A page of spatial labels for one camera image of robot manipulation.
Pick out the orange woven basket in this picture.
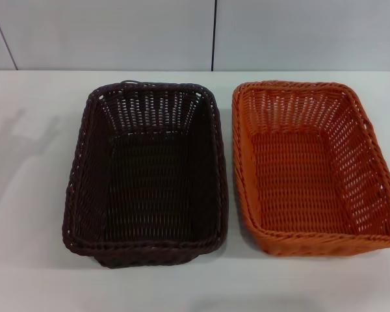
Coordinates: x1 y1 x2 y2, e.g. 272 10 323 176
231 79 390 257

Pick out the dark brown woven basket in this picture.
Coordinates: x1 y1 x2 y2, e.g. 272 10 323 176
62 79 228 269

